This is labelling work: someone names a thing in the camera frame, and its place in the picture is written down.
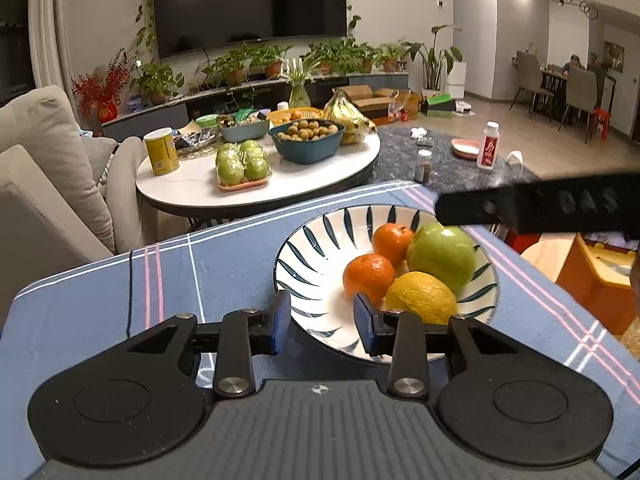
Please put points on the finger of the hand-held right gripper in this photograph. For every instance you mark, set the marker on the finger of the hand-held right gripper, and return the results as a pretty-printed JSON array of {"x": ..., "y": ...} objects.
[{"x": 465, "y": 207}]

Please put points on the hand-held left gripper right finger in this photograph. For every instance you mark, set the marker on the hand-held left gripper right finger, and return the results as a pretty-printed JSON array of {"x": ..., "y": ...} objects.
[{"x": 363, "y": 327}]

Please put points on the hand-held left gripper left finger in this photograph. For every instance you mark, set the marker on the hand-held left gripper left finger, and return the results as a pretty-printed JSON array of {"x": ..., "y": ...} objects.
[{"x": 278, "y": 322}]

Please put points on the deep orange tangerine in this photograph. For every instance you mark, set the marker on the deep orange tangerine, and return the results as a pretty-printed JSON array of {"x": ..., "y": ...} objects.
[
  {"x": 369, "y": 277},
  {"x": 392, "y": 242}
]

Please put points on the large green apple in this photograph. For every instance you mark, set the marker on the large green apple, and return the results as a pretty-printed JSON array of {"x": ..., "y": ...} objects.
[{"x": 442, "y": 260}]

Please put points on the yellow lemon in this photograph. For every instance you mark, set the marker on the yellow lemon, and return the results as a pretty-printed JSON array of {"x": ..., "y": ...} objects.
[{"x": 420, "y": 297}]

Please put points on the striped white ceramic bowl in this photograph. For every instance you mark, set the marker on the striped white ceramic bowl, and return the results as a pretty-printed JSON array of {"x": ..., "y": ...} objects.
[{"x": 320, "y": 270}]

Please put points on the glass spice jar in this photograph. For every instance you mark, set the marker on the glass spice jar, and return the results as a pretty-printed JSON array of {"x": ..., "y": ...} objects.
[{"x": 423, "y": 167}]

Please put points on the pink dish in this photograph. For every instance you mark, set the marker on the pink dish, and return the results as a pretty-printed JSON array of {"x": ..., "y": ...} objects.
[{"x": 465, "y": 149}]

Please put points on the round wooden side table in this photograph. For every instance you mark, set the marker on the round wooden side table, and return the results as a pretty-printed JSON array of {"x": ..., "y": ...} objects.
[{"x": 547, "y": 257}]

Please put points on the white bottle red label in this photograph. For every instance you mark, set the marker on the white bottle red label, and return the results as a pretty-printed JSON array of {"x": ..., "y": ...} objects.
[{"x": 488, "y": 147}]

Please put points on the dark marble round table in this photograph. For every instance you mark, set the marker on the dark marble round table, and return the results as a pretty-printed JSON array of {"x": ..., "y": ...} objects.
[{"x": 395, "y": 165}]

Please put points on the orange storage box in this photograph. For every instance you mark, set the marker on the orange storage box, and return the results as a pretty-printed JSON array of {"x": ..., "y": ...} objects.
[{"x": 600, "y": 285}]

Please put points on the red stool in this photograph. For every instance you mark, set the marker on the red stool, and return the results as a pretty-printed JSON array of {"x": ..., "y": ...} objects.
[{"x": 601, "y": 122}]

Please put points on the white tissue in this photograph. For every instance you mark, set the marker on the white tissue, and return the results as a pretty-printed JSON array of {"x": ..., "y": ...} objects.
[{"x": 418, "y": 132}]

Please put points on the blue plaid tablecloth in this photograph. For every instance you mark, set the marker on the blue plaid tablecloth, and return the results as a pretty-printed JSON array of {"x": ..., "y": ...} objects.
[{"x": 200, "y": 270}]

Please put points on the white robot vacuum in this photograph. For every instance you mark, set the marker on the white robot vacuum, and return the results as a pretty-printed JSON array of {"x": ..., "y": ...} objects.
[{"x": 464, "y": 107}]

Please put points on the green box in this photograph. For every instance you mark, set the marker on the green box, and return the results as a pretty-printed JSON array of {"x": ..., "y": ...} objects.
[{"x": 437, "y": 104}]

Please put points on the grey dining chair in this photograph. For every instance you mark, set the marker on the grey dining chair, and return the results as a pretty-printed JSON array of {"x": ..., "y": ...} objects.
[
  {"x": 580, "y": 92},
  {"x": 527, "y": 77}
]

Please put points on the red snack bag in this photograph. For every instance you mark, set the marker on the red snack bag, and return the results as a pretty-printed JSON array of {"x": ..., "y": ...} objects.
[{"x": 397, "y": 112}]

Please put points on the small cardboard box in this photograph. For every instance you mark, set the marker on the small cardboard box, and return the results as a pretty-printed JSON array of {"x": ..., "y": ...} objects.
[{"x": 410, "y": 102}]

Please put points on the white air purifier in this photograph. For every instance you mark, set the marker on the white air purifier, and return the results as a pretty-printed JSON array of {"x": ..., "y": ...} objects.
[{"x": 456, "y": 82}]

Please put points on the dining table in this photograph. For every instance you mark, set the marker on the dining table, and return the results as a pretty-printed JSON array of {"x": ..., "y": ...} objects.
[{"x": 555, "y": 80}]

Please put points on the white round coffee table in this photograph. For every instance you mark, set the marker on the white round coffee table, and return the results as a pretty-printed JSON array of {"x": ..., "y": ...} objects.
[{"x": 310, "y": 180}]

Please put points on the bunch of bananas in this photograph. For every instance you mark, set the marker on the bunch of bananas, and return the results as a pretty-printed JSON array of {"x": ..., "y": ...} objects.
[{"x": 350, "y": 115}]

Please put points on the open cardboard box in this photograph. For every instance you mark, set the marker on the open cardboard box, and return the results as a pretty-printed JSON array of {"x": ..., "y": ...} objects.
[{"x": 362, "y": 100}]

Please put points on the tall large-leaf plant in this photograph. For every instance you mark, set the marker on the tall large-leaf plant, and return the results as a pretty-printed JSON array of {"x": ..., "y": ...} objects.
[{"x": 432, "y": 60}]

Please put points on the tray of green apples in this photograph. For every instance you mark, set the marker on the tray of green apples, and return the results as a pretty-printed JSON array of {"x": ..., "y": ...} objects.
[{"x": 242, "y": 165}]

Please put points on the dark teal basin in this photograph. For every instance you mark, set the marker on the dark teal basin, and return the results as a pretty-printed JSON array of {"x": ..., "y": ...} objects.
[{"x": 307, "y": 152}]

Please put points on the potted green plant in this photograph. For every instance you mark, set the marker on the potted green plant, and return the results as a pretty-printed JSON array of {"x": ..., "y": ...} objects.
[
  {"x": 157, "y": 82},
  {"x": 325, "y": 57},
  {"x": 391, "y": 57},
  {"x": 230, "y": 67},
  {"x": 272, "y": 62},
  {"x": 362, "y": 57}
]

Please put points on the pile of brown longans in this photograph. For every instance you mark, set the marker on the pile of brown longans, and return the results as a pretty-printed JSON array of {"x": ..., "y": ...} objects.
[{"x": 307, "y": 130}]

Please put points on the orange basket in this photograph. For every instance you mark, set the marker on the orange basket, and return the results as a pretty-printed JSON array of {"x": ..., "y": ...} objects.
[{"x": 295, "y": 116}]

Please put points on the light teal basket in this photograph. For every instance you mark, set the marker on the light teal basket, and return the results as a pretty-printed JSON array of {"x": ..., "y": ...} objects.
[{"x": 245, "y": 131}]

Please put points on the silver foil packets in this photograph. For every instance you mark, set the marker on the silver foil packets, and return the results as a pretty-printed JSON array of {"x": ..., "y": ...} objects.
[{"x": 195, "y": 142}]

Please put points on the glass vase with plant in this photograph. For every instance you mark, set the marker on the glass vase with plant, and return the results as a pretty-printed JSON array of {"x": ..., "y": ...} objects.
[{"x": 299, "y": 90}]

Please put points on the yellow can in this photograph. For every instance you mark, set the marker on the yellow can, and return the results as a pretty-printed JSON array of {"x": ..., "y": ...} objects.
[{"x": 161, "y": 152}]

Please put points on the small green bowl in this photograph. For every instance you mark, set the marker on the small green bowl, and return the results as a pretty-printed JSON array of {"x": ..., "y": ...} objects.
[{"x": 206, "y": 121}]

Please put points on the dark television cabinet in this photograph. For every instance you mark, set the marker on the dark television cabinet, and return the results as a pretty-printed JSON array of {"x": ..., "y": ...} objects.
[{"x": 150, "y": 120}]

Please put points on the beige sofa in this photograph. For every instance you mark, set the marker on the beige sofa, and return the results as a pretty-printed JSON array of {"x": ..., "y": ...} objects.
[{"x": 50, "y": 185}]

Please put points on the red berry branch decoration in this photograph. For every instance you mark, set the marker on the red berry branch decoration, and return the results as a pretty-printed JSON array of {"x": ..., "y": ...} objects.
[{"x": 102, "y": 85}]

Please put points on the beige curtain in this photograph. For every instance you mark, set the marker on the beige curtain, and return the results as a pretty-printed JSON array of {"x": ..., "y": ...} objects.
[{"x": 50, "y": 30}]

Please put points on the dark window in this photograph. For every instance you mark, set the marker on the dark window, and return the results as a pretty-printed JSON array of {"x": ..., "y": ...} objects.
[{"x": 12, "y": 35}]

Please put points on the framed wall picture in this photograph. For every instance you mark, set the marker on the framed wall picture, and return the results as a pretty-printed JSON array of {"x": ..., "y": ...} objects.
[{"x": 614, "y": 56}]

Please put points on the wall television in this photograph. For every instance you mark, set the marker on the wall television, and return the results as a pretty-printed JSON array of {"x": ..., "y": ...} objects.
[{"x": 250, "y": 5}]

